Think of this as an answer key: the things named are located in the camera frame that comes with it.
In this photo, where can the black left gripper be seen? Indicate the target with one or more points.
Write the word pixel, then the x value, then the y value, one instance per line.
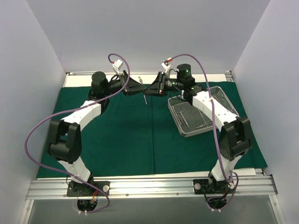
pixel 126 82

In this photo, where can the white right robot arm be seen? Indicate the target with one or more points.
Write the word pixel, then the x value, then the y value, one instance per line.
pixel 232 134

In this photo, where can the aluminium frame rail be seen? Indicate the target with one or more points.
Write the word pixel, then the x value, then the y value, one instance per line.
pixel 46 189

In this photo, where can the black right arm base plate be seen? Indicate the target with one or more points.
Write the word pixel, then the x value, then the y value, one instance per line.
pixel 210 186

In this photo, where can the metal mesh instrument tray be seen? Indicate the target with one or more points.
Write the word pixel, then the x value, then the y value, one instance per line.
pixel 194 116

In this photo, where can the green surgical cloth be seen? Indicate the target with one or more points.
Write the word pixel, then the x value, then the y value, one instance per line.
pixel 132 138

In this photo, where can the silver haemostat clamp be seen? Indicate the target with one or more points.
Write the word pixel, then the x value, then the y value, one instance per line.
pixel 205 124

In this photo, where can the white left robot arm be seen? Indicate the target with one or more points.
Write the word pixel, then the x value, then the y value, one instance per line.
pixel 65 143

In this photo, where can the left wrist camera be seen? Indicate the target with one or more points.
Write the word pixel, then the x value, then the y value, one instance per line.
pixel 117 66

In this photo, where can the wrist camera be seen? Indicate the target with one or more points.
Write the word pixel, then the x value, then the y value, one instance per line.
pixel 117 66
pixel 166 65

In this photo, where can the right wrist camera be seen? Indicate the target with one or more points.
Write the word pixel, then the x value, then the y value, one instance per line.
pixel 166 65

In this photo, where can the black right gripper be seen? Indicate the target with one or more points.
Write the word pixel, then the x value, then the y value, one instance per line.
pixel 160 83

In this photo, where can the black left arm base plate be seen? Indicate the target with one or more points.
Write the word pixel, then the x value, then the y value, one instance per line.
pixel 76 189

